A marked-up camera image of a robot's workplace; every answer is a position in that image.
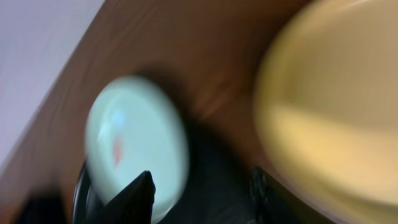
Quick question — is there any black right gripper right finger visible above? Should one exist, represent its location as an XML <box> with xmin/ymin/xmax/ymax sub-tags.
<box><xmin>250</xmin><ymin>167</ymin><xmax>332</xmax><ymax>224</ymax></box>

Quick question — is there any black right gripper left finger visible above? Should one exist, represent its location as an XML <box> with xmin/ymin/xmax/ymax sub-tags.
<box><xmin>93</xmin><ymin>171</ymin><xmax>155</xmax><ymax>224</ymax></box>

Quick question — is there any mint plate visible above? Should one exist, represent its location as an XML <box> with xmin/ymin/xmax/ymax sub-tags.
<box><xmin>85</xmin><ymin>76</ymin><xmax>190</xmax><ymax>223</ymax></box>

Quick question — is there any yellow plate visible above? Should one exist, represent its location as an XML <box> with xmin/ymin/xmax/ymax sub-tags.
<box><xmin>254</xmin><ymin>0</ymin><xmax>397</xmax><ymax>223</ymax></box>

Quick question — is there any round black tray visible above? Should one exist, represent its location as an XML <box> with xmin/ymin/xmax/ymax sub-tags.
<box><xmin>72</xmin><ymin>122</ymin><xmax>258</xmax><ymax>223</ymax></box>

